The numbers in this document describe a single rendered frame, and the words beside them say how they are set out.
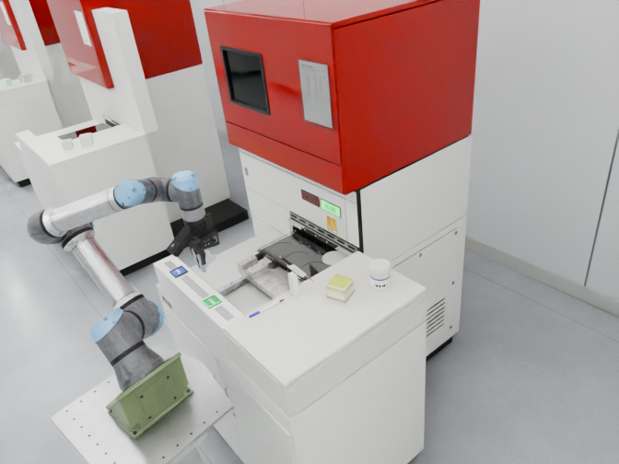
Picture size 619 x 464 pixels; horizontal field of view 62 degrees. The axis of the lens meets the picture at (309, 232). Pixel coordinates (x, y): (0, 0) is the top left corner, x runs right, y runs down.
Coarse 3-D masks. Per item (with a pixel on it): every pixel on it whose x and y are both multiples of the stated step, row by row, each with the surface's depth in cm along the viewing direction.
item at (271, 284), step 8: (256, 264) 217; (240, 272) 215; (256, 280) 207; (264, 280) 207; (272, 280) 206; (280, 280) 206; (264, 288) 202; (272, 288) 202; (280, 288) 201; (288, 288) 200; (272, 296) 200
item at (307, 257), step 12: (288, 240) 226; (300, 240) 225; (312, 240) 224; (276, 252) 219; (288, 252) 218; (300, 252) 218; (312, 252) 217; (324, 252) 216; (300, 264) 210; (312, 264) 209; (324, 264) 208; (312, 276) 202
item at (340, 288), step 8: (336, 280) 177; (344, 280) 176; (352, 280) 176; (328, 288) 176; (336, 288) 173; (344, 288) 173; (352, 288) 178; (328, 296) 178; (336, 296) 176; (344, 296) 174
